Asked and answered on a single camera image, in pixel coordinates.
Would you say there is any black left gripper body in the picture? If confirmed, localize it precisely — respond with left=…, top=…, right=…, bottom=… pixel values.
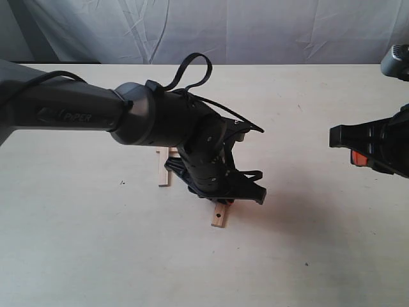
left=165, top=114, right=266, bottom=205

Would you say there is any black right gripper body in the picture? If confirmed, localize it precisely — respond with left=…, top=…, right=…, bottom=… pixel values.
left=329, top=104, right=408, bottom=178

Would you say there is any wood stick with magnets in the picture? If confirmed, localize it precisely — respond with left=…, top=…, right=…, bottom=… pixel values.
left=211, top=203, right=231, bottom=228

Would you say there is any plain light wood stick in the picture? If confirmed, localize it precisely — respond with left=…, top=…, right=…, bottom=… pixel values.
left=157, top=147, right=169, bottom=187

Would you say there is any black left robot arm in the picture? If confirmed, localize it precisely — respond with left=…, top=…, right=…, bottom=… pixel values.
left=1, top=60, right=266, bottom=204

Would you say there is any wood stick end piece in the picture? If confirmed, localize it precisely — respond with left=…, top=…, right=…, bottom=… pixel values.
left=156, top=147, right=180, bottom=157

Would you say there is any white backdrop cloth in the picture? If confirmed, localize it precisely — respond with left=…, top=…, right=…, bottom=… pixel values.
left=1, top=1, right=408, bottom=65

